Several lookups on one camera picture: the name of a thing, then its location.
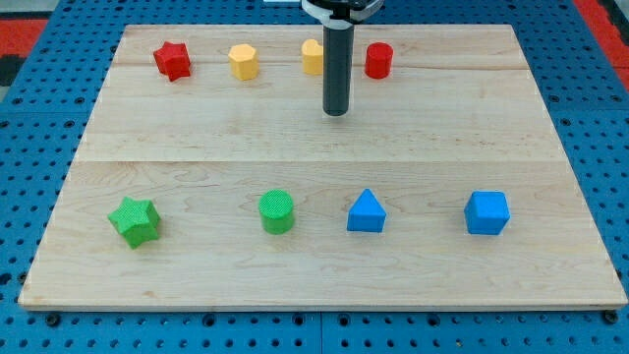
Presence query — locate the light wooden board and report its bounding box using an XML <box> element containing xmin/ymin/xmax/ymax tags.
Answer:
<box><xmin>19</xmin><ymin>25</ymin><xmax>627</xmax><ymax>312</ymax></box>

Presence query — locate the yellow heart block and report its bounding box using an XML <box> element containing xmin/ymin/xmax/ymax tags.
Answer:
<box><xmin>301</xmin><ymin>39</ymin><xmax>323</xmax><ymax>76</ymax></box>

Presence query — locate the red cylinder block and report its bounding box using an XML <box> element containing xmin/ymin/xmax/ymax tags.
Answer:
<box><xmin>365</xmin><ymin>42</ymin><xmax>394</xmax><ymax>80</ymax></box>

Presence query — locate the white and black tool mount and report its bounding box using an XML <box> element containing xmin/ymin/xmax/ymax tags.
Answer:
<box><xmin>301</xmin><ymin>0</ymin><xmax>384</xmax><ymax>27</ymax></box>

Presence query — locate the blue triangle block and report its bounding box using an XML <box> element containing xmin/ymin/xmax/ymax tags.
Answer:
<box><xmin>346</xmin><ymin>189</ymin><xmax>387</xmax><ymax>233</ymax></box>

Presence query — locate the blue cube block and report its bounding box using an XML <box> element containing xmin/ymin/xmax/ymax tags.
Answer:
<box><xmin>464</xmin><ymin>191</ymin><xmax>511</xmax><ymax>236</ymax></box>

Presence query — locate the green cylinder block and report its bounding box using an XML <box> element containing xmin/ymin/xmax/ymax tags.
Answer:
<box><xmin>258</xmin><ymin>189</ymin><xmax>295</xmax><ymax>235</ymax></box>

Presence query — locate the red star block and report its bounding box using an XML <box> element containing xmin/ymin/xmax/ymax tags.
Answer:
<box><xmin>153</xmin><ymin>41</ymin><xmax>191</xmax><ymax>82</ymax></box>

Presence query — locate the green star block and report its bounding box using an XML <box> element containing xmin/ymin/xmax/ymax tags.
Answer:
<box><xmin>107</xmin><ymin>197</ymin><xmax>161</xmax><ymax>249</ymax></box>

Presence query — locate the yellow hexagon block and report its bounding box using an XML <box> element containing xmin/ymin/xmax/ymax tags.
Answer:
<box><xmin>228</xmin><ymin>43</ymin><xmax>259</xmax><ymax>81</ymax></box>

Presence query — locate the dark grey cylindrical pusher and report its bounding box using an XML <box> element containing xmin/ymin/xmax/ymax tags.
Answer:
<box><xmin>322</xmin><ymin>23</ymin><xmax>354</xmax><ymax>116</ymax></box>

